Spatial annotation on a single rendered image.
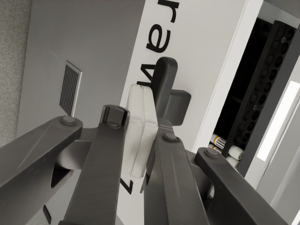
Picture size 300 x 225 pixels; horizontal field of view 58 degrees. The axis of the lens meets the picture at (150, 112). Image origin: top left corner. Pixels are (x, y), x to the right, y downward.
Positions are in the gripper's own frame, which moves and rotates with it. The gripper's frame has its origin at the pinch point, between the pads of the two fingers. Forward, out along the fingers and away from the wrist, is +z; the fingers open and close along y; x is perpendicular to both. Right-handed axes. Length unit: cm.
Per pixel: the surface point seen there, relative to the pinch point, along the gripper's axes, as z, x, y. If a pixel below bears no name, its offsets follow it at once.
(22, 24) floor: 85, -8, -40
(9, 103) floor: 84, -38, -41
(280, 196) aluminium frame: 6.1, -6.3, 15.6
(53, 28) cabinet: 61, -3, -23
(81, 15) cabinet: 47.6, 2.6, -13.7
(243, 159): 9.7, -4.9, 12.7
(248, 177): 8.7, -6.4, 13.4
